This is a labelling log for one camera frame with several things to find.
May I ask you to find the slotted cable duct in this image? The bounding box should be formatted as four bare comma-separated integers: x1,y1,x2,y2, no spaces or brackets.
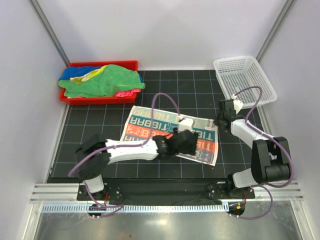
41,202,229,214

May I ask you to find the printed rabbit towel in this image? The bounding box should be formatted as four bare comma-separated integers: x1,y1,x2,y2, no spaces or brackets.
120,106,219,166

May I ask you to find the purple cable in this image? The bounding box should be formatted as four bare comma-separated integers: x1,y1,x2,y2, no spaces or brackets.
67,92,182,216
233,86,295,220

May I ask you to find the white perforated basket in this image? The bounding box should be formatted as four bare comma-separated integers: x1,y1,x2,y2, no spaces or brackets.
213,55,278,107

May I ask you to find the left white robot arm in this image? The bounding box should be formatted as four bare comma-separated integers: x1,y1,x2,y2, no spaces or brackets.
69,130,199,200

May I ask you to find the red plastic bin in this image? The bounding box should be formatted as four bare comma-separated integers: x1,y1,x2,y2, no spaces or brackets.
59,60,138,106

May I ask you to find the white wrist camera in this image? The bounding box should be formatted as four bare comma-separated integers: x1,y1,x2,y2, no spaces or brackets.
230,94,244,115
177,114,194,133

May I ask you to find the black grid mat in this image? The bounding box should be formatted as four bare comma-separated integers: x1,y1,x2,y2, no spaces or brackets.
48,70,251,183

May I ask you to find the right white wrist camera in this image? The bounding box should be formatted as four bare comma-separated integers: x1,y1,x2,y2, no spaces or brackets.
230,94,244,115

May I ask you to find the blue towel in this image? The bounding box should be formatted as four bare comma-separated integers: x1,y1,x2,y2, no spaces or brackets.
59,66,101,80

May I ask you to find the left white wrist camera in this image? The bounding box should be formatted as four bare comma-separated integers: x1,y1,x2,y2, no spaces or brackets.
177,114,194,133

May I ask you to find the yellow white towel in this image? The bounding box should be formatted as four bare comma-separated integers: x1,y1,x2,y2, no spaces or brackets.
69,67,105,84

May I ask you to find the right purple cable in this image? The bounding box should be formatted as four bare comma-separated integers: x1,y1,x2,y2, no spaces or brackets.
233,86,295,220

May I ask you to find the green towel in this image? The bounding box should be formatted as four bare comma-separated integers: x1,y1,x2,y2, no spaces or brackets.
58,64,146,98

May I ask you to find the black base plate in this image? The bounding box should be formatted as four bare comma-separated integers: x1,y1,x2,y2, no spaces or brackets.
92,178,255,206

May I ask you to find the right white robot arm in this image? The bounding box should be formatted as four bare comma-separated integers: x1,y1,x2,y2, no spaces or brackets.
214,99,294,198

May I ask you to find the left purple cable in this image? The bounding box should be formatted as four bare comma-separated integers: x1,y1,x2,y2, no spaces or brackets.
67,92,182,216

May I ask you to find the aluminium frame rail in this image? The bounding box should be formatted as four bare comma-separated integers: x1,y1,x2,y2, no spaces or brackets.
29,180,304,204

